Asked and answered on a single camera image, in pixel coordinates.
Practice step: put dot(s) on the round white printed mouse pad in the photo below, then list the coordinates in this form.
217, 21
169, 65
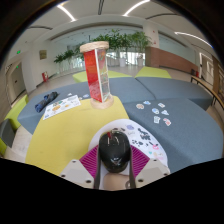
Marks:
143, 136

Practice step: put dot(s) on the long ceiling light strips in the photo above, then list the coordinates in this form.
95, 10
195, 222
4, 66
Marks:
66, 11

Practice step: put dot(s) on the lime green ottoman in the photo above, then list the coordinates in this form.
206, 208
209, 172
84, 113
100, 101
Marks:
16, 111

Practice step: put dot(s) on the folded dark blue umbrella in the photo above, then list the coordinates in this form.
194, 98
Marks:
46, 101

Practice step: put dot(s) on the small printed sticker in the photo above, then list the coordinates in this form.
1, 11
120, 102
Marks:
69, 94
165, 112
156, 119
167, 122
140, 106
146, 102
155, 110
161, 105
86, 95

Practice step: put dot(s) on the white printed sticker sheet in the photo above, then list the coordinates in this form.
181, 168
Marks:
61, 106

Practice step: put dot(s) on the black computer mouse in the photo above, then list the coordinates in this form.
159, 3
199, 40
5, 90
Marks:
115, 151

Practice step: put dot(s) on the green exit sign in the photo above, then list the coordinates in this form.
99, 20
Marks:
18, 52

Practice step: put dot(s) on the red fire extinguisher box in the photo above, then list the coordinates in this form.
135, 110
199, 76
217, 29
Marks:
45, 76

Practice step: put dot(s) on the row of potted green plants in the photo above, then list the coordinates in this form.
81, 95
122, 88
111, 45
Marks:
123, 41

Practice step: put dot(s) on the olive wall plaque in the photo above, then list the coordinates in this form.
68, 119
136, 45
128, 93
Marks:
43, 54

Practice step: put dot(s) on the dark grey ottoman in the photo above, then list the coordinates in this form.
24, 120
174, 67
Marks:
6, 131

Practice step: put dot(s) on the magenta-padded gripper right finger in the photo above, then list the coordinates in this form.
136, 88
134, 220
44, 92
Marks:
153, 171

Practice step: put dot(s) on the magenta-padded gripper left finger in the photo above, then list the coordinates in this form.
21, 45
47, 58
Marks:
76, 173

